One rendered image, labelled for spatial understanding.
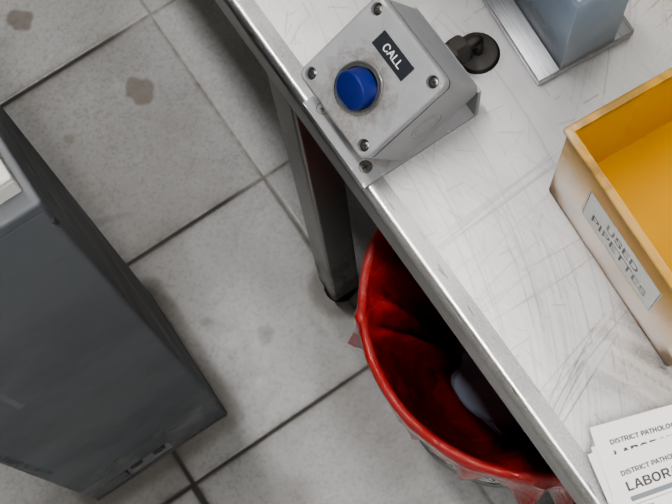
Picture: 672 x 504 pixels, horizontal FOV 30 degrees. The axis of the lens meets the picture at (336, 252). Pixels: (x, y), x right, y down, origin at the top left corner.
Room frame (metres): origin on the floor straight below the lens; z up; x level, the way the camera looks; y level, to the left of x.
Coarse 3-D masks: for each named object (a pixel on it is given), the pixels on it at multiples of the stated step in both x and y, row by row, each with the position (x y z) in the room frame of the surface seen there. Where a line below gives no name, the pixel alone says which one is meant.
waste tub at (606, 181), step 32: (640, 96) 0.25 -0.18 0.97; (576, 128) 0.23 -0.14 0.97; (608, 128) 0.24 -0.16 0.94; (640, 128) 0.25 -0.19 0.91; (576, 160) 0.22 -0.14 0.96; (608, 160) 0.24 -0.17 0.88; (640, 160) 0.24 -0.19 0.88; (576, 192) 0.21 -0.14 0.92; (608, 192) 0.19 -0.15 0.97; (640, 192) 0.22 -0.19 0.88; (576, 224) 0.20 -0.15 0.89; (608, 224) 0.19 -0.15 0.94; (640, 224) 0.20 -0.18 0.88; (608, 256) 0.18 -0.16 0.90; (640, 256) 0.16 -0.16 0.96; (640, 288) 0.15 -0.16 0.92; (640, 320) 0.14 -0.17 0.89
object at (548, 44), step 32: (512, 0) 0.36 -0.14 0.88; (544, 0) 0.33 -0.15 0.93; (576, 0) 0.31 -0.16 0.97; (608, 0) 0.31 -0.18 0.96; (512, 32) 0.34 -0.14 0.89; (544, 32) 0.33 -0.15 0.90; (576, 32) 0.31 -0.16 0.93; (608, 32) 0.32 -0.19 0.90; (544, 64) 0.31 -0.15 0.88; (576, 64) 0.31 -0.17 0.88
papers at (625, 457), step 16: (640, 416) 0.08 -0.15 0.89; (656, 416) 0.08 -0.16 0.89; (592, 432) 0.08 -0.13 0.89; (608, 432) 0.08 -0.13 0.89; (624, 432) 0.08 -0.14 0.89; (640, 432) 0.07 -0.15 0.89; (656, 432) 0.07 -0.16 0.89; (592, 448) 0.07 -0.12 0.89; (608, 448) 0.07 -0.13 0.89; (624, 448) 0.07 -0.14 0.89; (640, 448) 0.07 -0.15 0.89; (656, 448) 0.06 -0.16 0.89; (592, 464) 0.06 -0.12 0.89; (608, 464) 0.06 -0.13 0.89; (624, 464) 0.06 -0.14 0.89; (640, 464) 0.06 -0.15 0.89; (656, 464) 0.06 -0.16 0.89; (608, 480) 0.05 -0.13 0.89; (624, 480) 0.05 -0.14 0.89; (640, 480) 0.05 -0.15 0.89; (656, 480) 0.05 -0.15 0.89; (608, 496) 0.04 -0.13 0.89; (624, 496) 0.04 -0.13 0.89; (640, 496) 0.04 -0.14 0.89; (656, 496) 0.04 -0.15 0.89
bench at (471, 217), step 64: (256, 0) 0.40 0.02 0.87; (320, 0) 0.39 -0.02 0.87; (448, 0) 0.37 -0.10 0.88; (640, 0) 0.35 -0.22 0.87; (512, 64) 0.32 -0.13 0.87; (640, 64) 0.30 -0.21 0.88; (512, 128) 0.28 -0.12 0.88; (320, 192) 0.41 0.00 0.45; (384, 192) 0.25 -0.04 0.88; (448, 192) 0.24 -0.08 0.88; (512, 192) 0.24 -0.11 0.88; (320, 256) 0.41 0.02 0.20; (448, 256) 0.20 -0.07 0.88; (512, 256) 0.19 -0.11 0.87; (576, 256) 0.19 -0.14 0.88; (448, 320) 0.17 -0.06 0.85; (512, 320) 0.16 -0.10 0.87; (576, 320) 0.15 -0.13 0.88; (512, 384) 0.12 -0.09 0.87; (576, 384) 0.11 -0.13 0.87; (640, 384) 0.10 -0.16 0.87; (576, 448) 0.07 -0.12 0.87
